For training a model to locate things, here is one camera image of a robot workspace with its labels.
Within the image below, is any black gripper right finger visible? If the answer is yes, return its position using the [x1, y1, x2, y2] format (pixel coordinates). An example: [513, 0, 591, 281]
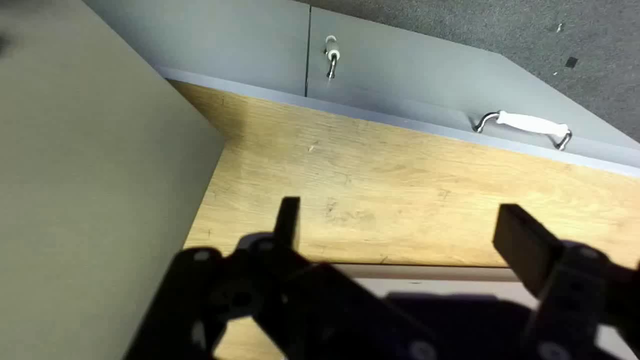
[491, 204, 640, 360]

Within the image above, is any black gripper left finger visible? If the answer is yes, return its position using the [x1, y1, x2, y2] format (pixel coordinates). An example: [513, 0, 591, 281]
[124, 196, 440, 360]

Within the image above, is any wooden bench top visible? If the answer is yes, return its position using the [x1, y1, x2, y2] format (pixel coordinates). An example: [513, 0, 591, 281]
[169, 80, 640, 360]

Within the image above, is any silver cabinet lock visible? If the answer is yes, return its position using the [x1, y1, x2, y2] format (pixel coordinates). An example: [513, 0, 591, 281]
[324, 37, 342, 79]

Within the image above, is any white drawer handle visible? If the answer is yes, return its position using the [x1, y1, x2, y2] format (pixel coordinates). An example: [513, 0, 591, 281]
[473, 110, 572, 150]

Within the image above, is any grey file cabinet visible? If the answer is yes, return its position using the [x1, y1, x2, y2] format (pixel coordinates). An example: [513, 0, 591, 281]
[83, 0, 640, 179]

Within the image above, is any beige file cabinet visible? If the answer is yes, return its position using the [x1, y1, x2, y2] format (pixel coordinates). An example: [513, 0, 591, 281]
[0, 0, 222, 360]

